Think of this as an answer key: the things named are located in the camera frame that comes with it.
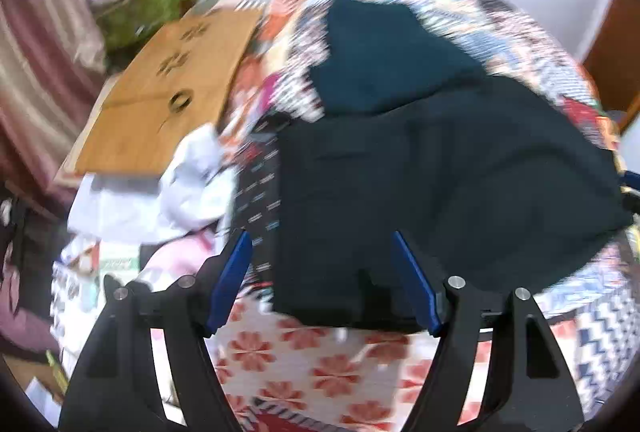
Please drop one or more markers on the wooden door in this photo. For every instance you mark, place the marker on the wooden door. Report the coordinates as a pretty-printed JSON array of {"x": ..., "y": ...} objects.
[{"x": 614, "y": 57}]

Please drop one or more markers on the black pants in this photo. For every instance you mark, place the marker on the black pants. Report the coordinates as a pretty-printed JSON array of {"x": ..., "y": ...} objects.
[{"x": 440, "y": 192}]

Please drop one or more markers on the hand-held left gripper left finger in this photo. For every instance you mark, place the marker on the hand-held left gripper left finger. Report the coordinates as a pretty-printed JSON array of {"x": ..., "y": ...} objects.
[{"x": 231, "y": 273}]

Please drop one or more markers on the striped maroon curtain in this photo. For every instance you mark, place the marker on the striped maroon curtain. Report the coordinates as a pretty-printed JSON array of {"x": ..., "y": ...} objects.
[{"x": 40, "y": 62}]

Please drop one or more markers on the white cloth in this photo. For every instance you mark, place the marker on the white cloth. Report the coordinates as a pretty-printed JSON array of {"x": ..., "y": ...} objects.
[{"x": 185, "y": 192}]

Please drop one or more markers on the patchwork printed blanket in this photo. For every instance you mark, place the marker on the patchwork printed blanket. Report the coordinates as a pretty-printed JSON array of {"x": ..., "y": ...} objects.
[{"x": 320, "y": 362}]

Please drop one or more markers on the wooden lap desk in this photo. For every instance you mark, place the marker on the wooden lap desk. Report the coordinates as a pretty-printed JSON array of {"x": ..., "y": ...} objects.
[{"x": 165, "y": 82}]

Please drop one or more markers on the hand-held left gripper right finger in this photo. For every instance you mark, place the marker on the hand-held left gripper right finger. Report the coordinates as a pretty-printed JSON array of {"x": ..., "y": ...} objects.
[{"x": 416, "y": 276}]

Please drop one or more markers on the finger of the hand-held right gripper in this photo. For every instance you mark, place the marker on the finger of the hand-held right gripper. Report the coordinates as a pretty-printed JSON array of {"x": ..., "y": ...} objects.
[{"x": 631, "y": 186}]

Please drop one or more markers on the pink cloth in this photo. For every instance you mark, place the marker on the pink cloth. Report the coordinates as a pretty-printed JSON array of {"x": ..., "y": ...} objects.
[{"x": 175, "y": 257}]

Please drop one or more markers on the dark teal folded garment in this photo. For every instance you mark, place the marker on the dark teal folded garment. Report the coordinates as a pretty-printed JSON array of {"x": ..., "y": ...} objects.
[{"x": 380, "y": 62}]

